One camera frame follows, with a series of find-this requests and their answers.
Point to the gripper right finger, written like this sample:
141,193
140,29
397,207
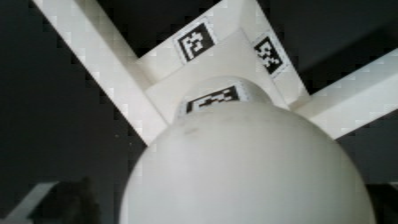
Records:
385,200

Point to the white U-shaped fence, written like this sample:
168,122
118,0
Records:
346,106

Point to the white lamp bulb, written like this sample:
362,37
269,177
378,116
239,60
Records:
244,166

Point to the white lamp base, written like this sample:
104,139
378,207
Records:
223,46

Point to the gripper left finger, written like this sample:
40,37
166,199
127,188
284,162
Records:
60,203

